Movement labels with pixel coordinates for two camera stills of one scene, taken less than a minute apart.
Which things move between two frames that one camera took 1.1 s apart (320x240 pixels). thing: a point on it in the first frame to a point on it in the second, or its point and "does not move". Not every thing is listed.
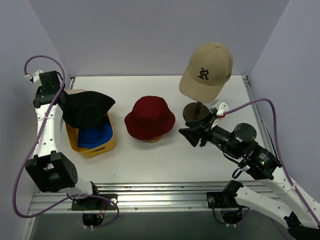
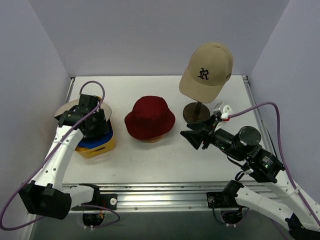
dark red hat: [149, 118] does not move
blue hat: [89, 137] does not move
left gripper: [61, 97] to [100, 116]
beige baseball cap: [209, 68] does not move
